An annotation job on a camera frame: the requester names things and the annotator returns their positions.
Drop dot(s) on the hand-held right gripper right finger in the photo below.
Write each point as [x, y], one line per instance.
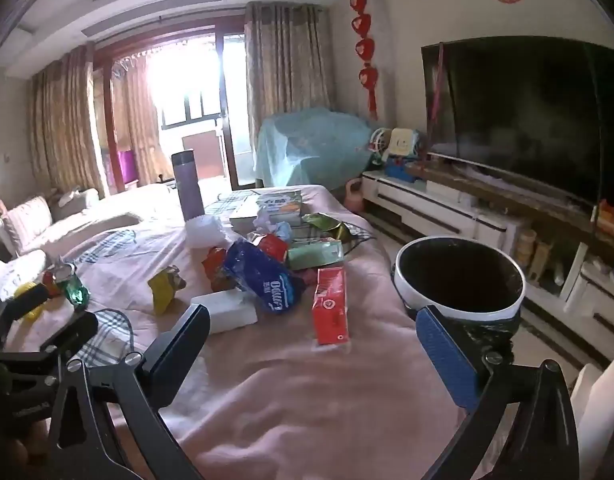
[447, 360]

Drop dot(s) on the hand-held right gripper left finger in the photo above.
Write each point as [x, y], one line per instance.
[179, 347]

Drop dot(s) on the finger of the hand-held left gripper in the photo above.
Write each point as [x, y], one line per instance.
[14, 305]
[72, 332]

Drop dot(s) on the black bin with white rim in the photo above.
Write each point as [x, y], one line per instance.
[457, 280]

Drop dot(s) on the blue snack packet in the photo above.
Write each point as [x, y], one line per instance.
[262, 280]

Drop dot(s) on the red carton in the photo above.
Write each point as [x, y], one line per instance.
[329, 310]

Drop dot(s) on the pale green box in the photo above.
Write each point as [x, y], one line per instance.
[314, 255]

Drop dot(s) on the small yellow crumpled wrapper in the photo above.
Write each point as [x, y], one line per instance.
[34, 310]

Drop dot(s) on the green drink can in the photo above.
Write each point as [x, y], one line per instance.
[72, 285]

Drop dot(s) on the white foam block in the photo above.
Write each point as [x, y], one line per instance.
[222, 312]

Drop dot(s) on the yellow snack wrapper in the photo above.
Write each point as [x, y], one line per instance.
[162, 292]

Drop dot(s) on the orange snack wrapper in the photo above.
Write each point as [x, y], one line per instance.
[214, 270]

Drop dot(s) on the pale sofa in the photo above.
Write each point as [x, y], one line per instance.
[32, 220]

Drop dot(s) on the yellow stacked containers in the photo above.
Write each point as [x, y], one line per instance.
[524, 247]

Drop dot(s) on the red snack wrapper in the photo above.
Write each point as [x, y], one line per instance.
[273, 247]

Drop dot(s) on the wooden toy tower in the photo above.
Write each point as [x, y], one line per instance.
[541, 257]

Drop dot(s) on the white television stand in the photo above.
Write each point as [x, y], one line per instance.
[437, 205]

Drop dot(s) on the crumpled white tissue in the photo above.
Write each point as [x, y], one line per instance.
[272, 222]

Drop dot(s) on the purple thermos bottle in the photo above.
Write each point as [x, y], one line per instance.
[188, 185]

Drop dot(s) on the white cabinet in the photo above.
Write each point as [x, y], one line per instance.
[602, 410]

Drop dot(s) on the green and white box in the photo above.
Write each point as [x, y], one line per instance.
[267, 207]

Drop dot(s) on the magenta box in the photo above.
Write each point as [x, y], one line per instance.
[127, 166]

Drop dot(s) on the green foil wrapper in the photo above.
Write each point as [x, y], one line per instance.
[332, 225]

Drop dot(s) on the beige patterned curtain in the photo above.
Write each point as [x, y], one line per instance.
[62, 125]
[287, 60]

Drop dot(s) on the pink kettlebell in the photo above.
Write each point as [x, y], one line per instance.
[354, 197]

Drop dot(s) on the blue toy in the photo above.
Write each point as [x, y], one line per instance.
[399, 170]

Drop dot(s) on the orange toy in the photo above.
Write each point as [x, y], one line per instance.
[607, 215]

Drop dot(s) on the white toy fan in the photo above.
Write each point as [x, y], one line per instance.
[379, 142]

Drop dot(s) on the light blue furniture cover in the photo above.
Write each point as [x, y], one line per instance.
[307, 145]

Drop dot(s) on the pink pole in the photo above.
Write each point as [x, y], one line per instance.
[434, 105]

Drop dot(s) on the black television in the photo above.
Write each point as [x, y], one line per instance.
[517, 110]

